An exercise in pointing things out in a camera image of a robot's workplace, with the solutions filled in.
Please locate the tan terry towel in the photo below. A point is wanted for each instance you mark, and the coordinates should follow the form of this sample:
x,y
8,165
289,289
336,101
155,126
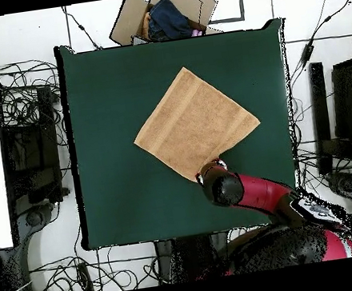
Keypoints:
x,y
192,123

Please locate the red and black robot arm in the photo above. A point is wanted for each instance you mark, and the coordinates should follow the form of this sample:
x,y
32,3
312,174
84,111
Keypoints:
x,y
256,189

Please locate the pink cloth item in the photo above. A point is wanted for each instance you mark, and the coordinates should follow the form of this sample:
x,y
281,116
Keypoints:
x,y
197,32

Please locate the orange cloth item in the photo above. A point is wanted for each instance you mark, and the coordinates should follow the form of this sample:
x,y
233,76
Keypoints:
x,y
146,25

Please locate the dark green table cloth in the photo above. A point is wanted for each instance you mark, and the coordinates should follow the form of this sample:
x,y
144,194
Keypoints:
x,y
107,97

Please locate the dark blue jeans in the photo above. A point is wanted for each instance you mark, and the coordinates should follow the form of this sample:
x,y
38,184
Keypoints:
x,y
168,20

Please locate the brown cardboard box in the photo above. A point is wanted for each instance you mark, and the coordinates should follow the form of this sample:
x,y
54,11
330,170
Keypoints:
x,y
126,23

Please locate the black metal stand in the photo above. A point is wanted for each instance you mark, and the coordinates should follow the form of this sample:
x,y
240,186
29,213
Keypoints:
x,y
46,121

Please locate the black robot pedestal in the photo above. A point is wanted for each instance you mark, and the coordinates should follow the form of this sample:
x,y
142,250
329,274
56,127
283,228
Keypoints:
x,y
191,256

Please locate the black metal frame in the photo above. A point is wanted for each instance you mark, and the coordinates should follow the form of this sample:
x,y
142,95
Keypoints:
x,y
348,98

